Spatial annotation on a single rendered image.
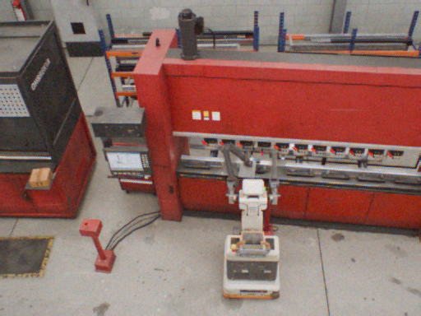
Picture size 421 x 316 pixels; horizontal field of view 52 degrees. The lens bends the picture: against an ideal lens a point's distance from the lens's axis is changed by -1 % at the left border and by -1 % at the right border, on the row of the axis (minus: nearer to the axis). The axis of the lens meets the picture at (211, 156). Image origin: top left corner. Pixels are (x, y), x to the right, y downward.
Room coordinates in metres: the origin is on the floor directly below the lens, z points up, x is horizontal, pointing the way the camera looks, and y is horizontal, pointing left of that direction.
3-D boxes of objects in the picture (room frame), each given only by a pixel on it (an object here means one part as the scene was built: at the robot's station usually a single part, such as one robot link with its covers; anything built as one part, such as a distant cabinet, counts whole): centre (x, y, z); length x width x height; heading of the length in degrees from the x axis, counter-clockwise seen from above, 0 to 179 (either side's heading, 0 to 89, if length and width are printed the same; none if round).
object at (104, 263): (2.90, 1.38, 0.41); 0.25 x 0.20 x 0.83; 169
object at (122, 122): (3.33, 0.89, 1.53); 0.51 x 0.25 x 0.85; 84
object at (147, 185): (4.17, 0.98, 0.50); 0.50 x 0.50 x 1.00; 79
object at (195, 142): (3.76, -0.88, 0.93); 2.30 x 0.14 x 0.10; 79
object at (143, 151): (3.24, 0.85, 1.42); 0.45 x 0.12 x 0.36; 84
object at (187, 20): (3.77, 0.07, 2.54); 0.33 x 0.25 x 0.47; 79
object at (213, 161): (3.65, 0.11, 0.92); 0.50 x 0.06 x 0.10; 79
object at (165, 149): (3.90, 0.50, 1.15); 0.85 x 0.25 x 2.30; 169
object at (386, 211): (3.37, -1.06, 0.42); 3.00 x 0.21 x 0.83; 79
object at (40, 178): (3.42, 1.99, 1.04); 0.30 x 0.26 x 0.12; 84
